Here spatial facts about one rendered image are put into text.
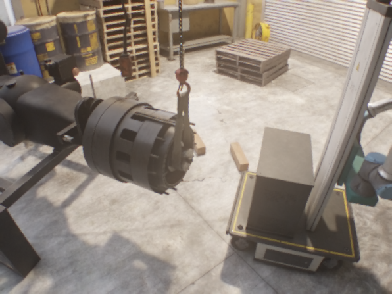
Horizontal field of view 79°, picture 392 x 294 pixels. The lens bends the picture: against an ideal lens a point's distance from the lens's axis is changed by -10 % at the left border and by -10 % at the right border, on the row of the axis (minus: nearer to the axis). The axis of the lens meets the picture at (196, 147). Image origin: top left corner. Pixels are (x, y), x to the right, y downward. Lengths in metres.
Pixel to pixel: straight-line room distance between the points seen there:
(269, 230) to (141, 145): 1.05
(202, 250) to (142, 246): 0.48
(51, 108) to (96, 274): 1.27
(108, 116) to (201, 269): 1.29
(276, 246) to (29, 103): 2.07
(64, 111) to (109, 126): 0.55
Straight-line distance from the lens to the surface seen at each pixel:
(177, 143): 1.48
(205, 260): 2.15
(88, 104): 1.78
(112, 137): 1.58
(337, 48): 6.60
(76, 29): 4.44
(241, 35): 8.17
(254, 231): 1.95
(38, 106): 2.17
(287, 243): 1.94
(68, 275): 2.29
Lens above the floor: 1.87
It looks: 36 degrees down
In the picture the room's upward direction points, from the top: straight up
